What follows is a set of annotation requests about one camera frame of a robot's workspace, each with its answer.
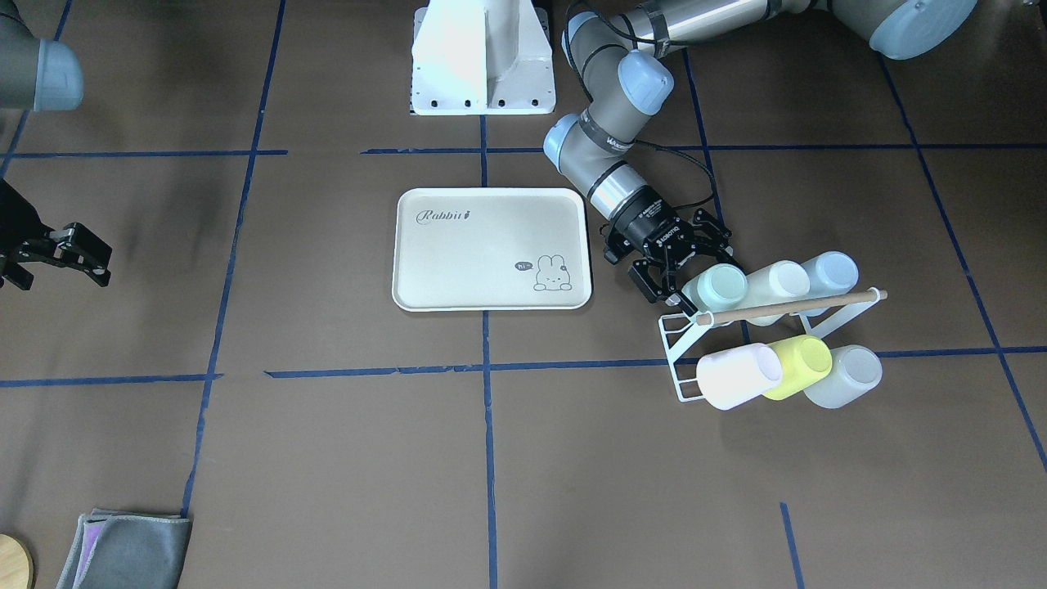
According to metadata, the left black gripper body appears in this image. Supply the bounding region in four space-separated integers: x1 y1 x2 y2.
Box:
609 187 696 266

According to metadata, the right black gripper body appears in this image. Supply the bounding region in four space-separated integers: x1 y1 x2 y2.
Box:
1 180 57 284

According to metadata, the beige rabbit tray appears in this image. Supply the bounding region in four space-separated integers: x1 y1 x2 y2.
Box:
389 187 592 312

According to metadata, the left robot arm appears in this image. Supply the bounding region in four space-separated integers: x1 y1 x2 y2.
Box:
543 1 975 316

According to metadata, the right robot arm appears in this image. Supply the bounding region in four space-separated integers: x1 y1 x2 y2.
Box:
1 1 112 290

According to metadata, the green cup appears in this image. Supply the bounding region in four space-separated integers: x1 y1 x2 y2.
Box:
681 263 748 318

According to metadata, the beige cup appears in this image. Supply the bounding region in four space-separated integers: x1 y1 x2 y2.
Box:
738 260 811 309

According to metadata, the blue cup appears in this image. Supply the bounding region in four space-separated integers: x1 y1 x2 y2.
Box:
801 251 860 299

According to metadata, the pink cup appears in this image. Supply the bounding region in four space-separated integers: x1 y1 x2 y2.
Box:
696 343 783 411

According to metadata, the yellow cup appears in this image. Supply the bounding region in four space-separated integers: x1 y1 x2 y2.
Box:
763 335 833 400

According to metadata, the grey cup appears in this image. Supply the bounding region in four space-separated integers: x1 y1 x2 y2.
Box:
803 344 883 409

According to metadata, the grey folded cloth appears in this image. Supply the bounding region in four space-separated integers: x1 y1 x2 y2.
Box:
55 508 193 588

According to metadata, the wooden mug tree stand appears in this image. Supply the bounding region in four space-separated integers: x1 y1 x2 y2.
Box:
1 533 36 589

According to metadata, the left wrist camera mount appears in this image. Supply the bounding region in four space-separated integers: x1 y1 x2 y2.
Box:
600 223 633 265

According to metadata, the white wire cup rack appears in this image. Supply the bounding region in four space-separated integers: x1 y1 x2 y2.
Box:
658 287 889 403

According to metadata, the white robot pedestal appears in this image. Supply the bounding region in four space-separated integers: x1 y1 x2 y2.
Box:
409 1 557 116

